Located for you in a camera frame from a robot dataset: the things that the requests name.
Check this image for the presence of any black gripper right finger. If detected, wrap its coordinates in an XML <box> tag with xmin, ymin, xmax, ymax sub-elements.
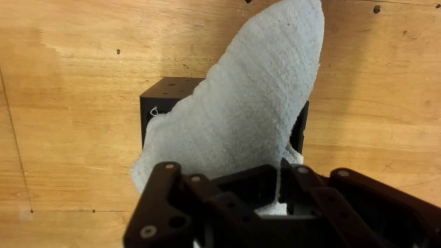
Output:
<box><xmin>280</xmin><ymin>158</ymin><xmax>441</xmax><ymax>248</ymax></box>

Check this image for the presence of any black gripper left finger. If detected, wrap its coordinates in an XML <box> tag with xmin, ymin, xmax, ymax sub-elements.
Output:
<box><xmin>123</xmin><ymin>162</ymin><xmax>295</xmax><ymax>248</ymax></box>

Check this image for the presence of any white terry cloth towel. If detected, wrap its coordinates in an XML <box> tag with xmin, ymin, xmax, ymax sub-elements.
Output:
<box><xmin>130</xmin><ymin>0</ymin><xmax>327</xmax><ymax>218</ymax></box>

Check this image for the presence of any black perforated box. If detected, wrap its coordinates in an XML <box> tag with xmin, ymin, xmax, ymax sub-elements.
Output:
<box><xmin>139</xmin><ymin>76</ymin><xmax>310</xmax><ymax>156</ymax></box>

